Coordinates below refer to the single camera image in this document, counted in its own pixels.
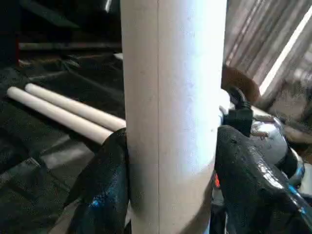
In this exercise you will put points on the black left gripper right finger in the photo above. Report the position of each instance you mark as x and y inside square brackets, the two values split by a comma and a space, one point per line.
[248, 190]

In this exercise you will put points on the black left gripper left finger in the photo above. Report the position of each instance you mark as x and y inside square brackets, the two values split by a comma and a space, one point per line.
[102, 185]

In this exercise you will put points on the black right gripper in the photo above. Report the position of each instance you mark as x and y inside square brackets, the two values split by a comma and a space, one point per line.
[217, 207]

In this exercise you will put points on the white plastic table leg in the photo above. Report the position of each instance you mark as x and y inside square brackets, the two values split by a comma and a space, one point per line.
[61, 117]
[78, 107]
[175, 97]

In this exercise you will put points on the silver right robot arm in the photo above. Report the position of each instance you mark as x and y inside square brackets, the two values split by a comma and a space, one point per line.
[268, 143]

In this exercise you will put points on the black mat cloth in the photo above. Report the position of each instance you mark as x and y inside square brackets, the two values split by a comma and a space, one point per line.
[48, 158]

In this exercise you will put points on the small brown rounded object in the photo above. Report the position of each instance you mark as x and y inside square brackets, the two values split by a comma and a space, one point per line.
[243, 80]

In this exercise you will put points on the beige pleated curtain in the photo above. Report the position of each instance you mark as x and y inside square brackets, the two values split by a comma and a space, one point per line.
[256, 36]

